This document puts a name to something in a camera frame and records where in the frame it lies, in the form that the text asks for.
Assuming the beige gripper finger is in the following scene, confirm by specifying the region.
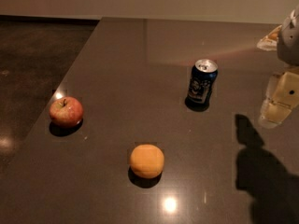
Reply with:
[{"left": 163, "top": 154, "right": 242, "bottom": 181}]
[
  {"left": 259, "top": 71, "right": 299, "bottom": 129},
  {"left": 257, "top": 25, "right": 281, "bottom": 51}
]

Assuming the blue pepsi can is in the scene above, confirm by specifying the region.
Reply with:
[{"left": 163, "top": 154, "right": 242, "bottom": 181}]
[{"left": 185, "top": 59, "right": 218, "bottom": 110}]

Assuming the orange fruit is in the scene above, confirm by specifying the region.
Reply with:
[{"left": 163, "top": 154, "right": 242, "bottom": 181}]
[{"left": 129, "top": 144, "right": 164, "bottom": 179}]

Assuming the red apple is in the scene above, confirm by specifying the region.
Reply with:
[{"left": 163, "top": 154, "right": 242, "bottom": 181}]
[{"left": 49, "top": 96, "right": 84, "bottom": 129}]

